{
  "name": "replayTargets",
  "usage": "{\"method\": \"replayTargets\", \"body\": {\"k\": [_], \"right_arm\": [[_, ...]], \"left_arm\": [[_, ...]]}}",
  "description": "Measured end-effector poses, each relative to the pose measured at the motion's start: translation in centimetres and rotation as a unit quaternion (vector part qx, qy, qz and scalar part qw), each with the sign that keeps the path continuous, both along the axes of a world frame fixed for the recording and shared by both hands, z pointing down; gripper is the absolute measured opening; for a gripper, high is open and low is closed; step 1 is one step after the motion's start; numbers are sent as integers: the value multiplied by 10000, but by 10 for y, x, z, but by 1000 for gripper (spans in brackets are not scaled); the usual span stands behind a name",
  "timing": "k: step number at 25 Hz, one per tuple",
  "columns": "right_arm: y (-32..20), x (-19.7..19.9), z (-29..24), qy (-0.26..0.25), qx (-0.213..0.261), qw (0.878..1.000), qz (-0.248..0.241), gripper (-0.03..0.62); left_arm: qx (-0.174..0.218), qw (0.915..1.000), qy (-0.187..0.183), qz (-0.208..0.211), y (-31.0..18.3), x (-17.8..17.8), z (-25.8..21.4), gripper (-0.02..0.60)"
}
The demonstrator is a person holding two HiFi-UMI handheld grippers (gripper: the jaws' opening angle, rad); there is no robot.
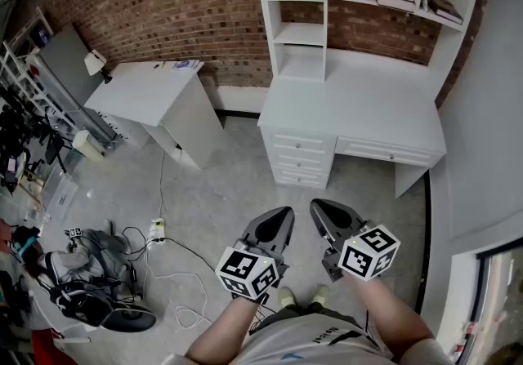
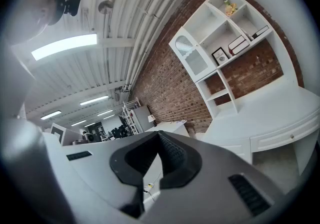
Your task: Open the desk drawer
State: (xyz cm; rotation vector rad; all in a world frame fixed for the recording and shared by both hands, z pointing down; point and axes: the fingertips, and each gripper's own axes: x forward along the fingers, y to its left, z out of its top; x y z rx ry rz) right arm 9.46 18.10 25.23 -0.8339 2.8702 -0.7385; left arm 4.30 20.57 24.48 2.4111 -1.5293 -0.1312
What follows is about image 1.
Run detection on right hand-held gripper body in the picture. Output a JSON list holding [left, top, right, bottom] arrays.
[[309, 198, 401, 283]]

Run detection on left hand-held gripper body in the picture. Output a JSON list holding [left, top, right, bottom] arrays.
[[215, 206, 296, 301]]

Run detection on person's left forearm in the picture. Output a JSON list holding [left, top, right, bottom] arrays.
[[183, 296, 267, 363]]

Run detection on person's right forearm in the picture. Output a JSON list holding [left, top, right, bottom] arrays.
[[346, 272, 435, 361]]

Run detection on wide white drawer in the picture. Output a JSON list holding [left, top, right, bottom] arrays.
[[334, 136, 445, 169]]

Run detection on person's left shoe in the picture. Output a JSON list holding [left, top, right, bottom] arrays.
[[277, 287, 297, 309]]

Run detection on person's shoe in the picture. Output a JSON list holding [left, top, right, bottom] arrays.
[[277, 287, 297, 309], [311, 284, 330, 305]]

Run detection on person's dark trousers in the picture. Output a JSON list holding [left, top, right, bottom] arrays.
[[248, 300, 329, 332]]

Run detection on person's right shoe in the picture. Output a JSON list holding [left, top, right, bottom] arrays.
[[311, 284, 330, 305]]

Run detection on person's white shirt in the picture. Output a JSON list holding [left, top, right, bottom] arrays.
[[160, 309, 455, 365]]

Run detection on white power strip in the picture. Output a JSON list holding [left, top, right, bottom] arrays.
[[148, 217, 167, 245]]

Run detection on window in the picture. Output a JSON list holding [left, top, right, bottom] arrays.
[[475, 238, 523, 365]]

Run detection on plain white table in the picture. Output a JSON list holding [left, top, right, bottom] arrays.
[[83, 60, 225, 171]]

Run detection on clear plastic box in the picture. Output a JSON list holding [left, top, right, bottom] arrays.
[[39, 172, 79, 222]]

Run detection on white cylindrical bin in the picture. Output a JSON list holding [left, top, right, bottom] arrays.
[[72, 129, 105, 164]]

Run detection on dark brown book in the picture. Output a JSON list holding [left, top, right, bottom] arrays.
[[426, 0, 465, 26]]

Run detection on grey cabinet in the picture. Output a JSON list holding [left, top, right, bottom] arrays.
[[38, 23, 120, 140]]

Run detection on white shelf rack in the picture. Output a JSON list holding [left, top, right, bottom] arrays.
[[0, 39, 67, 122]]

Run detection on white cable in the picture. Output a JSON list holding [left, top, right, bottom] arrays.
[[144, 240, 214, 330]]

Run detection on black cable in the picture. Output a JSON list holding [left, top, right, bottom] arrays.
[[121, 225, 218, 271]]

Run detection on thin grey cable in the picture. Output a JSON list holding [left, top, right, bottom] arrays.
[[156, 148, 167, 221]]

